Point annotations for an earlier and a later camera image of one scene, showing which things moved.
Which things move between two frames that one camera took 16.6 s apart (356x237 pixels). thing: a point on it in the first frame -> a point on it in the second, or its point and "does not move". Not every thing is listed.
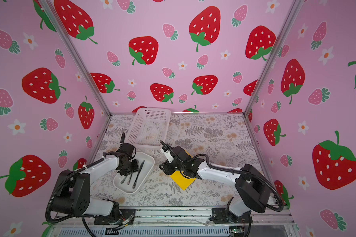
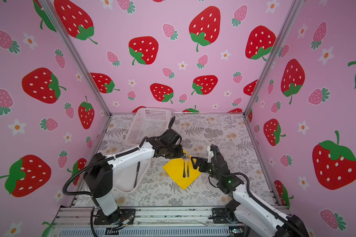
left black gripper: [136, 168] -> [180, 153]
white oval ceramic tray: [130, 183] does not move
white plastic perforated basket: [148, 127] does not move
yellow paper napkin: [183, 181] does not move
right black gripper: [165, 168] -> [204, 161]
